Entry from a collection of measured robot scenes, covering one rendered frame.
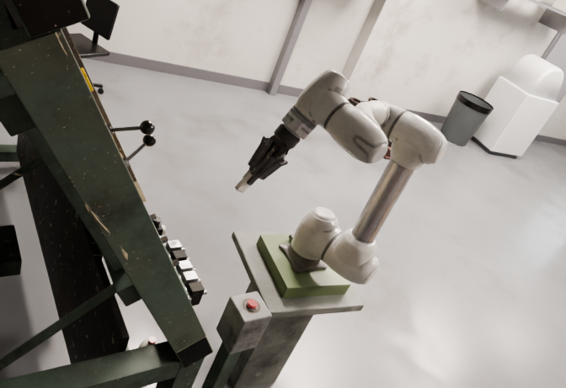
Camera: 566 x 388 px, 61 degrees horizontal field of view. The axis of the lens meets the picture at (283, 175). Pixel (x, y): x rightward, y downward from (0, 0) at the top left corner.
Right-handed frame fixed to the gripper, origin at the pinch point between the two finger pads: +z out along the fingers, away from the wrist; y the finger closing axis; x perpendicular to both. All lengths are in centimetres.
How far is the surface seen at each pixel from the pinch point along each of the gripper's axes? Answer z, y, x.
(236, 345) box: 51, 13, 37
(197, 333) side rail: 48, 14, 14
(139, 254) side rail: 23.9, 16.0, -26.8
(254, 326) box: 41, 13, 37
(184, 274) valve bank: 56, -25, 34
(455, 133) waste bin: -115, -285, 534
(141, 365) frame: 67, 12, 7
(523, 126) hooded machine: -189, -251, 600
